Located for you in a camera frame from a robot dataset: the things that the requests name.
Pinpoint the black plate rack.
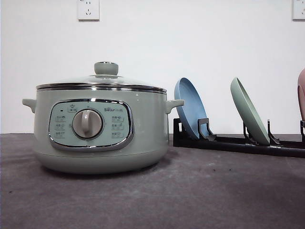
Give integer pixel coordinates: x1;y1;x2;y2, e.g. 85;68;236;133
173;118;305;157

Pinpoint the green electric steamer pot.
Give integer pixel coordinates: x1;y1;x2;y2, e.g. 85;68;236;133
22;88;184;174

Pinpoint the blue plate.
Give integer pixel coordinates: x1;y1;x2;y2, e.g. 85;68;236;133
174;77;208;139

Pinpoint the glass lid with green knob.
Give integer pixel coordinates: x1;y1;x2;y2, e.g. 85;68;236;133
36;61;167;94

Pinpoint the pink plate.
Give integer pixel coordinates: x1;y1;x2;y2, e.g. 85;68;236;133
297;68;305;121

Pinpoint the white wall socket right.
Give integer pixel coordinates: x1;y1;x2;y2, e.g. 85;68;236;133
292;0;305;22

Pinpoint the white wall socket left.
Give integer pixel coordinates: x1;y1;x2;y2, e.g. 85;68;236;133
77;0;100;22

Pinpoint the green plate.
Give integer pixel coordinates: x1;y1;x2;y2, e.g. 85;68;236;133
230;77;270;146

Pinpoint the white wall socket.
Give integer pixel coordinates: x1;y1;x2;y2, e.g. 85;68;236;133
77;0;100;22
292;0;305;22

